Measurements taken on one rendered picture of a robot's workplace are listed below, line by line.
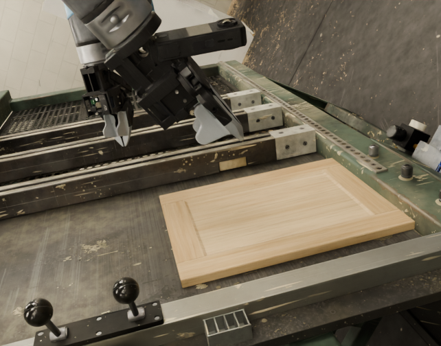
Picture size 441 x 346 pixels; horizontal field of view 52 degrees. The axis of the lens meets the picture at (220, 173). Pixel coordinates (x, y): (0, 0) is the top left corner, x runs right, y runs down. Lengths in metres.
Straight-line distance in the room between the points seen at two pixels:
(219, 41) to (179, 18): 4.28
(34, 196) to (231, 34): 0.85
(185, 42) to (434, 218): 0.60
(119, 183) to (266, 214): 0.44
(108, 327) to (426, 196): 0.68
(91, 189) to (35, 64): 5.32
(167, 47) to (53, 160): 1.03
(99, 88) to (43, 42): 5.34
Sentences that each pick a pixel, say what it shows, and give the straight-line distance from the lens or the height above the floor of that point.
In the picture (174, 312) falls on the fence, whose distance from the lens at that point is 0.77.
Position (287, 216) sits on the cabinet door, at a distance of 1.02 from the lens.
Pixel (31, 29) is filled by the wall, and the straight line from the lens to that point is 6.42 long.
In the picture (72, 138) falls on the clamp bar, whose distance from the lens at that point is 1.77.
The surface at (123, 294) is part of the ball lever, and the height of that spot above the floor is 1.45.
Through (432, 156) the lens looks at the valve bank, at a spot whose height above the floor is 0.74.
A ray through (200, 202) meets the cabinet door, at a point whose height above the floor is 1.23.
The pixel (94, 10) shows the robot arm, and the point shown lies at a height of 1.59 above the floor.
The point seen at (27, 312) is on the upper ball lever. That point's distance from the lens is 0.68.
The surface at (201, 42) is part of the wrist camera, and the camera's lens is 0.57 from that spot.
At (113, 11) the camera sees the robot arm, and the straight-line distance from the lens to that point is 0.55.
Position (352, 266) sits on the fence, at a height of 1.07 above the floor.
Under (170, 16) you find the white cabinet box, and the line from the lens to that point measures 4.84.
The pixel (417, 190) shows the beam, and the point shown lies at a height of 0.87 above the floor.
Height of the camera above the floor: 1.59
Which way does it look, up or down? 20 degrees down
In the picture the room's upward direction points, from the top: 73 degrees counter-clockwise
